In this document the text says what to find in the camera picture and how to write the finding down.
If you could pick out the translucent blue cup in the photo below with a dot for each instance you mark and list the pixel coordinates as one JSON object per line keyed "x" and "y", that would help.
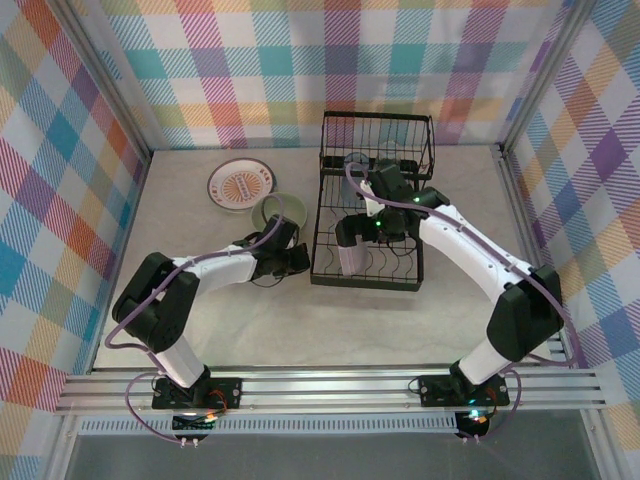
{"x": 356, "y": 162}

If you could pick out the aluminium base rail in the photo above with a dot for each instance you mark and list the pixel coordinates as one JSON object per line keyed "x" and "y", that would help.
{"x": 325, "y": 392}

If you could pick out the pale green bowl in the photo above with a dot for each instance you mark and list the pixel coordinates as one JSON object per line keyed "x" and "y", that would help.
{"x": 285, "y": 210}

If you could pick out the small electronics board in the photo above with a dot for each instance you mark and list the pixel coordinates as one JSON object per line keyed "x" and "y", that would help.
{"x": 195, "y": 424}
{"x": 475, "y": 422}

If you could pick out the lilac bowl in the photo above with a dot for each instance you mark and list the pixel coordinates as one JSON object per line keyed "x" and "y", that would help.
{"x": 352, "y": 260}

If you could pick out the white plate orange sunburst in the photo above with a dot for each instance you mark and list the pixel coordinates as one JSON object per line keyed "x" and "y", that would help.
{"x": 235, "y": 185}

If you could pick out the aluminium side rail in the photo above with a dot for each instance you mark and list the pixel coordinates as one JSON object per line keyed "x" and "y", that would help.
{"x": 137, "y": 185}
{"x": 520, "y": 210}

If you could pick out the clear glass cup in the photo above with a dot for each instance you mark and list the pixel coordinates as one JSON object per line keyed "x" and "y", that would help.
{"x": 391, "y": 149}

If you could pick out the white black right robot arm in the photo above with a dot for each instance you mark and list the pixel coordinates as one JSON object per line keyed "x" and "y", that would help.
{"x": 475, "y": 250}

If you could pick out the aluminium frame post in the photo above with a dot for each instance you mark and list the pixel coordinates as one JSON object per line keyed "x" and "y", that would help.
{"x": 119, "y": 95}
{"x": 554, "y": 50}

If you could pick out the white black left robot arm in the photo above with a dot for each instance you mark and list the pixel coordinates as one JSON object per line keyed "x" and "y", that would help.
{"x": 215, "y": 265}

